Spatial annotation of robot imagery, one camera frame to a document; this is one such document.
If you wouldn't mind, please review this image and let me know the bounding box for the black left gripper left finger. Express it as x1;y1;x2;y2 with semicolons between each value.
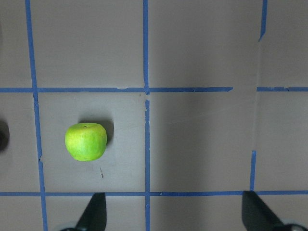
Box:
74;192;107;231

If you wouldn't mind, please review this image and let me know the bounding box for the green apple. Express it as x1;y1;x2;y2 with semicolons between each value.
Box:
64;123;107;162

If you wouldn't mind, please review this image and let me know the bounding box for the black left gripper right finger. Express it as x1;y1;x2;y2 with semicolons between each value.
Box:
242;191;298;231

